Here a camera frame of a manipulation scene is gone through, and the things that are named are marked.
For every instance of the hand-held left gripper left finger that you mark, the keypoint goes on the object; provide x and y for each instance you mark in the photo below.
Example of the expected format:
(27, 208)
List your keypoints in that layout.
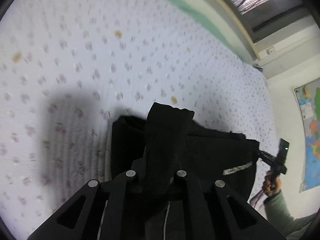
(130, 180)

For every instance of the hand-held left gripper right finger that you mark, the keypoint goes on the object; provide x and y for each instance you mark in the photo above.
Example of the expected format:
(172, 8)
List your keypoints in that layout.
(183, 180)

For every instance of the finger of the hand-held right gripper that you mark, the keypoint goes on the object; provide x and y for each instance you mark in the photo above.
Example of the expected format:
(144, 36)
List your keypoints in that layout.
(266, 157)

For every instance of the black hooded jacket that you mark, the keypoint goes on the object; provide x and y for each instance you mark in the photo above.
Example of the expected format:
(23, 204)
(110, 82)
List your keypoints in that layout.
(170, 140)

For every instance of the person's right forearm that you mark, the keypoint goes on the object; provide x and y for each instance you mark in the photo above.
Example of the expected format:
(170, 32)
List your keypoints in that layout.
(285, 215)

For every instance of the person's right hand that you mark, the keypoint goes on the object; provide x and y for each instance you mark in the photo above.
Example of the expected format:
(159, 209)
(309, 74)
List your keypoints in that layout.
(271, 183)

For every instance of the bed with floral sheet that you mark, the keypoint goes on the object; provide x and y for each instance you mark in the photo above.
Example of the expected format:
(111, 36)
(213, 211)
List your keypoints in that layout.
(125, 67)

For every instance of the wooden windowsill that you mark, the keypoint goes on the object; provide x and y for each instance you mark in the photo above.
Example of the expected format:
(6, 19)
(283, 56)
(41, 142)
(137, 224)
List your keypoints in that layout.
(232, 17)

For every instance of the dark framed window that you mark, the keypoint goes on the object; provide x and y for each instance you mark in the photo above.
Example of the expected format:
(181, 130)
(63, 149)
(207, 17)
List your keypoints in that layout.
(260, 0)

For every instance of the green mattress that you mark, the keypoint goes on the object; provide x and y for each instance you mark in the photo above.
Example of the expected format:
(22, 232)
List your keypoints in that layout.
(190, 10)

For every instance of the wall map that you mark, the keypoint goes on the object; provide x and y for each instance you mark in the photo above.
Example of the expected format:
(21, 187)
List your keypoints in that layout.
(311, 135)

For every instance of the white wall socket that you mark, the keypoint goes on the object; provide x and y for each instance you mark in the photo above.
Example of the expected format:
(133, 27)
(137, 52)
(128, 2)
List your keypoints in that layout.
(270, 50)

